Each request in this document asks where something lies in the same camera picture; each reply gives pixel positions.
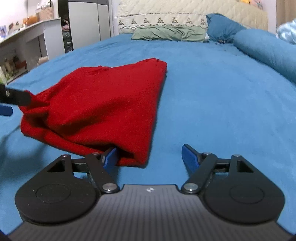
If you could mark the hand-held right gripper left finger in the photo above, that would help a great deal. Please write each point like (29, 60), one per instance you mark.
(110, 160)

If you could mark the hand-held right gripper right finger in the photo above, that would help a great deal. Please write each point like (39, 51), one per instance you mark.
(190, 158)

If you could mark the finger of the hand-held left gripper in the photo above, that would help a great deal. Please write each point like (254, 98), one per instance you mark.
(17, 97)
(5, 110)

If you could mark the red knit sweater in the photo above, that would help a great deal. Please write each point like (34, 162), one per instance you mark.
(101, 109)

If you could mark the blue bed sheet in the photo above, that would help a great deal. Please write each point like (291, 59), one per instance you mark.
(219, 104)

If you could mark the white desk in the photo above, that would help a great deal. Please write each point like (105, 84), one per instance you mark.
(34, 34)

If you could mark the wicker basket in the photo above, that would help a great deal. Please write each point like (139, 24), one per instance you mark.
(46, 13)

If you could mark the white wardrobe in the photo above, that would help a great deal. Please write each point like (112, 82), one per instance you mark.
(89, 23)

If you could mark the green pillow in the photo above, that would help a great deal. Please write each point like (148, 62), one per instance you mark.
(168, 33)

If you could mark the blue duvet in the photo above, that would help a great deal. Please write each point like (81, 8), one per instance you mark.
(266, 49)

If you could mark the blue pillow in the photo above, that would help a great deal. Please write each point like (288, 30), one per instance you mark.
(223, 26)

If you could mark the cream quilted headboard cover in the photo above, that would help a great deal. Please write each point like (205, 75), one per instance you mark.
(166, 12)

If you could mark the light blue blanket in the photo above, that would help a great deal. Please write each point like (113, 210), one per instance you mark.
(288, 31)

